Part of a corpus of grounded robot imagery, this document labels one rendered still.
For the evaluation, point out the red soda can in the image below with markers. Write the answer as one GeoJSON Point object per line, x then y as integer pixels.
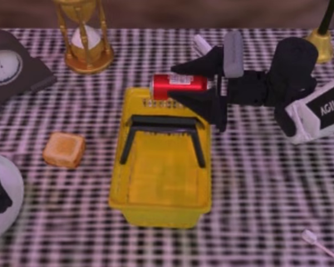
{"type": "Point", "coordinates": [181, 86]}

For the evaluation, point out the white cylindrical object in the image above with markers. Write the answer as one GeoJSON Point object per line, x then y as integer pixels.
{"type": "Point", "coordinates": [201, 44]}

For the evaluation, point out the checkered tablecloth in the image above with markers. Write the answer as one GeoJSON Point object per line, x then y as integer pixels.
{"type": "Point", "coordinates": [267, 180]}

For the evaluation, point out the golden hourglass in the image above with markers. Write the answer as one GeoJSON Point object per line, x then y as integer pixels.
{"type": "Point", "coordinates": [86, 36]}

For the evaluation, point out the toasted bread slice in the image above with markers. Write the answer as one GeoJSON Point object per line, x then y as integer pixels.
{"type": "Point", "coordinates": [64, 150]}

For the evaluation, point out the white toothbrush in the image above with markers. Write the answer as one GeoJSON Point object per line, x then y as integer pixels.
{"type": "Point", "coordinates": [320, 247]}

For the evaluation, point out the dark desk clock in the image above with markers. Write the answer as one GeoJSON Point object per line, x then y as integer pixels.
{"type": "Point", "coordinates": [11, 72]}

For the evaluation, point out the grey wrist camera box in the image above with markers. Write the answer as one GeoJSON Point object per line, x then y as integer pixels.
{"type": "Point", "coordinates": [233, 55]}

